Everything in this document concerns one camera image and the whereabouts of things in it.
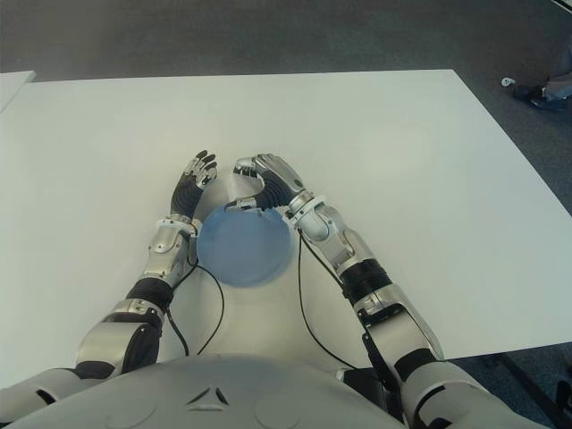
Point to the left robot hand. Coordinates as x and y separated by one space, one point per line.
185 194

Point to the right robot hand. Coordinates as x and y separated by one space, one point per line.
279 179

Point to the white charger plug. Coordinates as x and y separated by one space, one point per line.
241 187

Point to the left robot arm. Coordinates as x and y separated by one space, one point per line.
163 250

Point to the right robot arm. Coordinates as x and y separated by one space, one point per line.
371 277

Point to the blue plastic plate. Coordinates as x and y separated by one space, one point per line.
243 250

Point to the grey robot torso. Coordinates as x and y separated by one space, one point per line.
223 384

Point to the neighbouring white table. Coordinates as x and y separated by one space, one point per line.
13 87

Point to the small white floor object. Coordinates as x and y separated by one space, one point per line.
506 81

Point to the dark table leg bar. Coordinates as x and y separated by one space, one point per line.
529 380

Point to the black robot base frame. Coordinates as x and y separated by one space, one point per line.
364 386

